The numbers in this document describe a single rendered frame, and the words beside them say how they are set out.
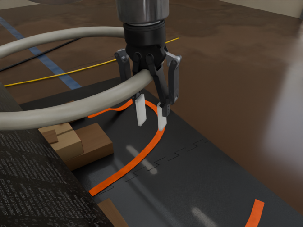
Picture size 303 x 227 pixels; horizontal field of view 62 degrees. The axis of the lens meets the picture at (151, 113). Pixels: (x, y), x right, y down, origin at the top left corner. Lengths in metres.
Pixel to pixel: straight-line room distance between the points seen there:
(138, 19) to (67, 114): 0.19
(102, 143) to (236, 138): 0.90
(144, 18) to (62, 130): 1.22
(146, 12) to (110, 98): 0.15
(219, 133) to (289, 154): 0.45
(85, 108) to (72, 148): 1.07
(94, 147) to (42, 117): 1.15
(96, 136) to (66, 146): 0.25
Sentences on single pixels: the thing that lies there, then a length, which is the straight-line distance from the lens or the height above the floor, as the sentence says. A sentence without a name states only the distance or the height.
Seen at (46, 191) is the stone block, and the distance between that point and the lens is 0.64.
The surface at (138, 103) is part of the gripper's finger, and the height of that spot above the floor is 0.85.
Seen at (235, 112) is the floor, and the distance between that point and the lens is 2.09.
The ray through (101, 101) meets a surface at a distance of 0.43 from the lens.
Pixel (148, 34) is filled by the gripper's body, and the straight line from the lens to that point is 0.45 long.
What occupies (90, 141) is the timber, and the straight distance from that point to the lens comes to 1.61.
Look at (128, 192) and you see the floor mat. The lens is 1.43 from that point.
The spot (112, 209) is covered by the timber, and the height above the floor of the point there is 0.13.
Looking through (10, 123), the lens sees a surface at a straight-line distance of 0.45.
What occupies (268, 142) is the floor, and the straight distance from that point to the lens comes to 1.89.
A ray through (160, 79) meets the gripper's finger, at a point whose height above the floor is 0.92.
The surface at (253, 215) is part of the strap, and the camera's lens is 1.43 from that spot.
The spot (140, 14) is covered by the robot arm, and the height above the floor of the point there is 1.05.
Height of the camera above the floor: 1.15
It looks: 36 degrees down
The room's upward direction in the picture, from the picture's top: straight up
